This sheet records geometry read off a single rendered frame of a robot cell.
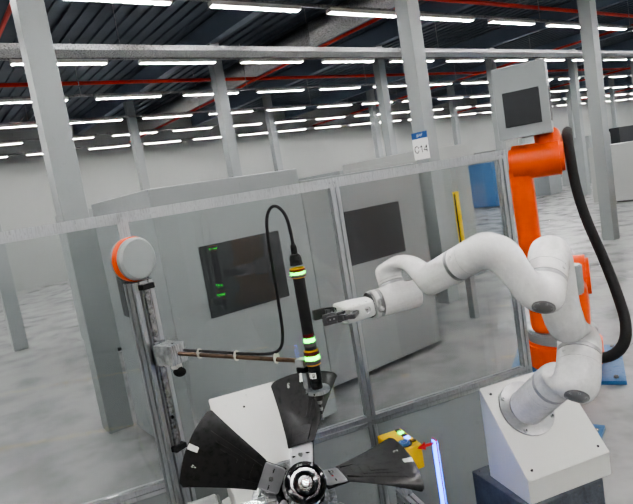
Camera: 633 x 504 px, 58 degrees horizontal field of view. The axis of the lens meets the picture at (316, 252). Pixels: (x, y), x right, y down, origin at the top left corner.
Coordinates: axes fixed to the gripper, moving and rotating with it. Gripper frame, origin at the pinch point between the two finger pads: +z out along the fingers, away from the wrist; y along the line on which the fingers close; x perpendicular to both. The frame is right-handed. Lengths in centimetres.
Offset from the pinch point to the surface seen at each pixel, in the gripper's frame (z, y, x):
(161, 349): 43, 48, -9
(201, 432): 38.3, 11.3, -27.4
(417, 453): -34, 21, -62
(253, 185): -59, 291, 44
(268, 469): 22.7, 2.8, -40.4
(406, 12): -387, 568, 250
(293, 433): 11.7, 10.8, -35.9
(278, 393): 11.5, 22.1, -26.6
